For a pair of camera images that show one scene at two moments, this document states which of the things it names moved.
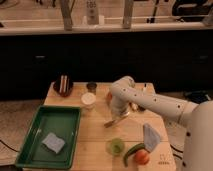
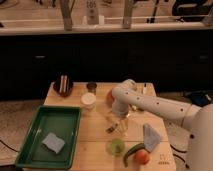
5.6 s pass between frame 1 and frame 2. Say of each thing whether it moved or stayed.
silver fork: moved
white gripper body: stayed
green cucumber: stayed
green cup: stayed
